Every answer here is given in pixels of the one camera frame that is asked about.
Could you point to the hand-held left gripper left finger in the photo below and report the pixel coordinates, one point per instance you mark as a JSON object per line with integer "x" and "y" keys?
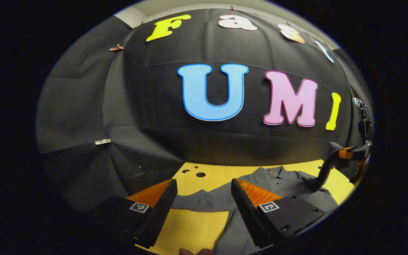
{"x": 159, "y": 212}

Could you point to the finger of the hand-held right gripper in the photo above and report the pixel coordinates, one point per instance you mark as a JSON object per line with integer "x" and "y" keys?
{"x": 358, "y": 153}

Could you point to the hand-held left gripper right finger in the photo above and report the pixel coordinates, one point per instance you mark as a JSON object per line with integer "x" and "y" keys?
{"x": 248, "y": 219}

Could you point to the black backdrop cloth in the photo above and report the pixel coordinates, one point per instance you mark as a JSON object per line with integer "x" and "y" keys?
{"x": 161, "y": 99}

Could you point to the pink clip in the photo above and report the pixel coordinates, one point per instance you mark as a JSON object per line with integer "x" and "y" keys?
{"x": 116, "y": 47}

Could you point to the gray polo shirt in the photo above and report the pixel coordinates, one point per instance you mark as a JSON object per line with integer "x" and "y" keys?
{"x": 285, "y": 180}

